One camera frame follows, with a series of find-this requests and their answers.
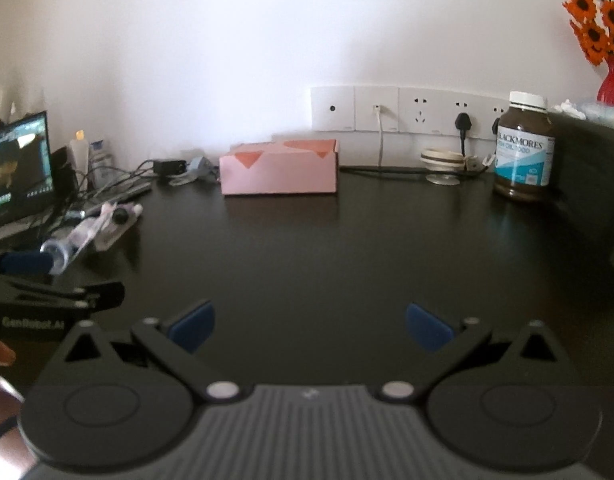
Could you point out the orange artificial flowers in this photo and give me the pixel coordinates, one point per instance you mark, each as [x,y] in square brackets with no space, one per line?
[597,25]

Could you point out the black desktop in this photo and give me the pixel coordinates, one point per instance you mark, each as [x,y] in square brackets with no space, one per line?
[337,250]

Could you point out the black power adapter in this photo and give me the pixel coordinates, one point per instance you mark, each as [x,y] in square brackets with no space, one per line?
[169,166]

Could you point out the silver round disc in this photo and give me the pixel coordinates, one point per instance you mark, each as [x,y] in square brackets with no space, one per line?
[182,180]

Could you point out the black portable monitor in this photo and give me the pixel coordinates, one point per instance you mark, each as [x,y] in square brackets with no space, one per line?
[17,175]

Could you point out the clear plastic toiletry pouch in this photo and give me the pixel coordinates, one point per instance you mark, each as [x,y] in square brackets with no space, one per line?
[87,232]

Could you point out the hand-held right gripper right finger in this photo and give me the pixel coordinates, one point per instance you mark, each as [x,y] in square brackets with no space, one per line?
[429,327]

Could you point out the brown supplement bottle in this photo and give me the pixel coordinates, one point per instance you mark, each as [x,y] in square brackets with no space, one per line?
[524,160]

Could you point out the pink cardboard box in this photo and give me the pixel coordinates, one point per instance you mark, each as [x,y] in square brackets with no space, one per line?
[282,172]

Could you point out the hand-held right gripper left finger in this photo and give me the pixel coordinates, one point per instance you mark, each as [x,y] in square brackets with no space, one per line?
[192,325]

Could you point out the white bottle with yellow cap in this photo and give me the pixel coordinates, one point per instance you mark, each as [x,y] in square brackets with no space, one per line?
[79,155]

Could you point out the white wall socket panel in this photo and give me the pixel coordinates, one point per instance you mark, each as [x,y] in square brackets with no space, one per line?
[337,110]

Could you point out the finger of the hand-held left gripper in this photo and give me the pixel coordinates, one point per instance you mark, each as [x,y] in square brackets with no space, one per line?
[102,294]
[24,262]

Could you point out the small clear bottle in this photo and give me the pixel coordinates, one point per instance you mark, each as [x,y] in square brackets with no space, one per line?
[101,160]

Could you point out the grey power adapter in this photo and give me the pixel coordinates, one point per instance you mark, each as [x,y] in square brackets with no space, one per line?
[203,167]

